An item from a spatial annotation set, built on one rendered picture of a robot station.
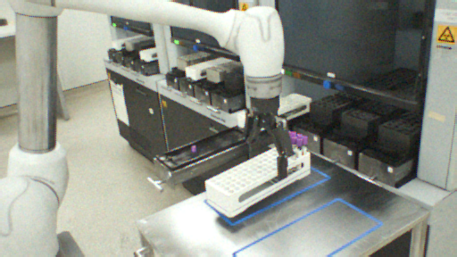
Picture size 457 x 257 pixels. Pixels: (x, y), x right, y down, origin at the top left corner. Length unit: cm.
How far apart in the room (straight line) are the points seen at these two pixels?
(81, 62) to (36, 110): 375
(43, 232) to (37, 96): 35
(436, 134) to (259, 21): 65
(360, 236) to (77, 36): 422
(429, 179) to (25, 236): 114
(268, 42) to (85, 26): 404
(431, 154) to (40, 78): 112
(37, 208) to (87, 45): 390
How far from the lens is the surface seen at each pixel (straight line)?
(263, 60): 102
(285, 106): 167
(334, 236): 107
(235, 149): 151
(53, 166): 131
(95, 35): 500
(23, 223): 117
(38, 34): 119
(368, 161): 145
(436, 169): 143
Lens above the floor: 149
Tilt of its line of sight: 25 degrees down
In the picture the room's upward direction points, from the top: 6 degrees counter-clockwise
